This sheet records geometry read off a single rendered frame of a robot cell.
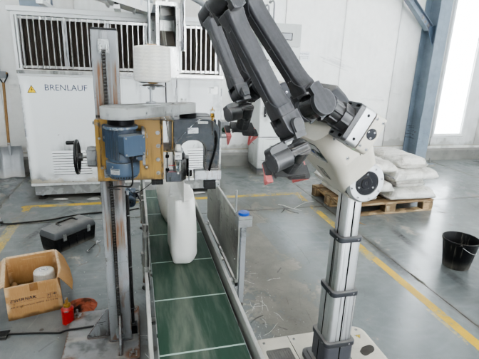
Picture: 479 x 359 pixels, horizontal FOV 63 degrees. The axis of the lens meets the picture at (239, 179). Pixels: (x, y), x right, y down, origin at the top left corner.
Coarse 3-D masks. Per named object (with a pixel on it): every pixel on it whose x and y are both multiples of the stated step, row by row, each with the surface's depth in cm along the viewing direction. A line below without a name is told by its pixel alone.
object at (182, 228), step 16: (176, 192) 249; (192, 192) 252; (176, 208) 236; (192, 208) 239; (176, 224) 239; (192, 224) 242; (176, 240) 242; (192, 240) 245; (176, 256) 246; (192, 256) 251
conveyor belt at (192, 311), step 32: (160, 224) 308; (160, 256) 258; (160, 288) 222; (192, 288) 223; (160, 320) 195; (192, 320) 196; (224, 320) 197; (160, 352) 174; (192, 352) 175; (224, 352) 175
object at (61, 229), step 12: (84, 216) 365; (48, 228) 336; (60, 228) 337; (72, 228) 342; (84, 228) 353; (48, 240) 333; (60, 240) 332; (72, 240) 344; (84, 240) 356; (60, 252) 335
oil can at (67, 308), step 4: (64, 300) 247; (64, 304) 245; (68, 304) 245; (64, 308) 244; (68, 308) 244; (72, 308) 246; (64, 312) 243; (68, 312) 244; (72, 312) 246; (64, 316) 244; (68, 316) 245; (72, 316) 247; (64, 320) 245; (68, 320) 245; (72, 320) 247; (64, 324) 246; (68, 324) 246
